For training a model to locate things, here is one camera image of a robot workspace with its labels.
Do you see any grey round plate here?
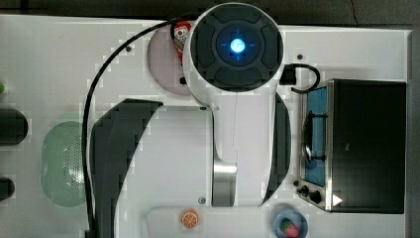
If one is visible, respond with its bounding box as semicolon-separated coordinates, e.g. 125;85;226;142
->
147;23;190;96

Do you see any red ketchup bottle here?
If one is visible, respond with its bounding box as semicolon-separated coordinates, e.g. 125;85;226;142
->
170;21;192;60

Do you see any orange slice toy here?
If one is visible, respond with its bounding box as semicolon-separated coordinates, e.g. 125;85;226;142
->
181;209;199;229

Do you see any red strawberry toy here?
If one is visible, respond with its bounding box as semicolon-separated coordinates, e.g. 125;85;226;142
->
280;220;300;238

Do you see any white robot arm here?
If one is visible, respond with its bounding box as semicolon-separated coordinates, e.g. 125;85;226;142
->
90;2;286;238

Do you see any black toaster oven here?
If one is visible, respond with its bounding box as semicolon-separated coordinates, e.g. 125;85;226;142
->
297;79;406;214

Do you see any blue bowl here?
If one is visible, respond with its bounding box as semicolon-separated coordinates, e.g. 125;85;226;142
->
272;209;308;238

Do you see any green lime toy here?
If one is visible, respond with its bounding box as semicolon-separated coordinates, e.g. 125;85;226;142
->
0;82;5;93

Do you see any black round pot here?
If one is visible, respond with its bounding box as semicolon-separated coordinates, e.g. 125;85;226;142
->
0;178;15;200

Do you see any black frying pan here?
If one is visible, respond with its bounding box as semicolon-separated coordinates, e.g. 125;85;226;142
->
0;108;29;146

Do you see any green oval colander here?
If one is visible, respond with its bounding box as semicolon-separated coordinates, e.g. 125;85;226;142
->
41;121;85;207

